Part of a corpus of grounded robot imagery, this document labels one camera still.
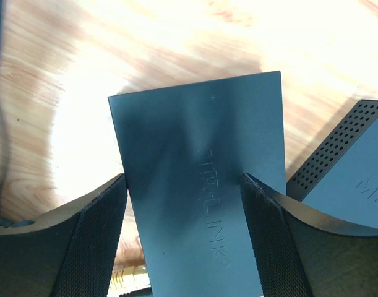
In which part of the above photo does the black network switch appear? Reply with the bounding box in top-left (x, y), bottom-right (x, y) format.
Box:
top-left (286, 100), bottom-right (378, 228)
top-left (108, 71), bottom-right (286, 296)

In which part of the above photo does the yellow ethernet cable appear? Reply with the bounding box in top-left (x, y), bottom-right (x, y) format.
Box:
top-left (110, 264), bottom-right (149, 293)

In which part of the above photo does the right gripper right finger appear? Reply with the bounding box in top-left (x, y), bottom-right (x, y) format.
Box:
top-left (240, 173), bottom-right (378, 296)

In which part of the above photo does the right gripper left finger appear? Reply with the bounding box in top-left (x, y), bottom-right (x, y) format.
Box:
top-left (0, 174), bottom-right (127, 296)

